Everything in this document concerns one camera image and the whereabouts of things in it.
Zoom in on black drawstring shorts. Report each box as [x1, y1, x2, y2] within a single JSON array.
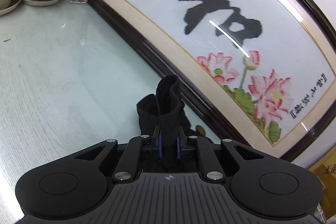
[[137, 75, 202, 160]]

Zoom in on round brass table knob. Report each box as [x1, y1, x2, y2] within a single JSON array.
[[195, 125, 206, 136]]

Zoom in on gold company plaque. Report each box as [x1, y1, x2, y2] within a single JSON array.
[[309, 151, 336, 220]]

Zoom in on framed lotus cross-stitch picture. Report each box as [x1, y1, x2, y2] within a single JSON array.
[[89, 0, 335, 161]]

